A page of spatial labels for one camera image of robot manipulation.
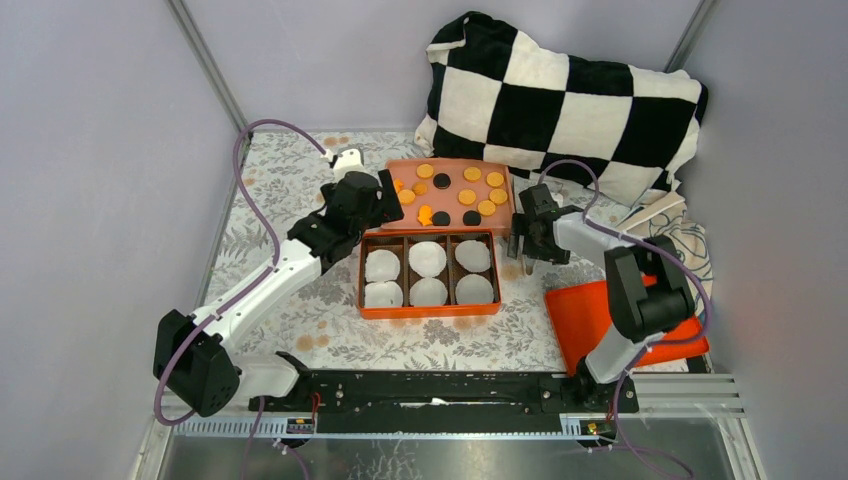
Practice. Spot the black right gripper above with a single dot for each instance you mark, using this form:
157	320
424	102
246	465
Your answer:
522	226

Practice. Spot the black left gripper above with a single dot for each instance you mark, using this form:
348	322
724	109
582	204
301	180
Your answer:
388	207

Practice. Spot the round golden cookie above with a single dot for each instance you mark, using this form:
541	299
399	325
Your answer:
498	196
466	197
406	196
495	180
486	208
425	171
472	174

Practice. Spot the black sandwich cookie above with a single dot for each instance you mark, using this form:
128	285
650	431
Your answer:
441	218
442	181
472	218

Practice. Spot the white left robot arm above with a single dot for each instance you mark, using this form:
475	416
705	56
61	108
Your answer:
196	355

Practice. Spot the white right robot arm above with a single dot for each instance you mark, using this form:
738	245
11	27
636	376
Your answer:
648	293

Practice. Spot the golden swirl cookie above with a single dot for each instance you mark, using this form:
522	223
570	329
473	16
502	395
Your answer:
420	188

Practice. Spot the pink cookie tray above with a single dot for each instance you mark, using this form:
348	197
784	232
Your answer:
446	200

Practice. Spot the white paper cup back left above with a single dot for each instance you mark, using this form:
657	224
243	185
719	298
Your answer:
381	265

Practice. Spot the white paper cup back middle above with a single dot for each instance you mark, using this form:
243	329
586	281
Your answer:
427	258

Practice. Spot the orange cookie tin box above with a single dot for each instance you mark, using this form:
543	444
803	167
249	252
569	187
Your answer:
409	274

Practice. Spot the white paper cup front right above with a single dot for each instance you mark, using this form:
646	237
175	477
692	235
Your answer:
474	289

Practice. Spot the white paper cup front left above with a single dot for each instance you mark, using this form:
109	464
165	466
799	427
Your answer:
386	294

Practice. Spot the white paper cup front middle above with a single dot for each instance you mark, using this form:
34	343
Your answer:
428	292

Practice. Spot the orange tin lid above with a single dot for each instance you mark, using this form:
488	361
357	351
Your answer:
580	317

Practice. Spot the floral tablecloth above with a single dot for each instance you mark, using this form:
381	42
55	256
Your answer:
321	324

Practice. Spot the beige blue printed cloth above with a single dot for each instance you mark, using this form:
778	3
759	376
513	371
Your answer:
666	213

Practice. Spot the black white checkered pillow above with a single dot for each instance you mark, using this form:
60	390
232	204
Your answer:
497	96

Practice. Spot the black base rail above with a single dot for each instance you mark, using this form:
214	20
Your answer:
443	402

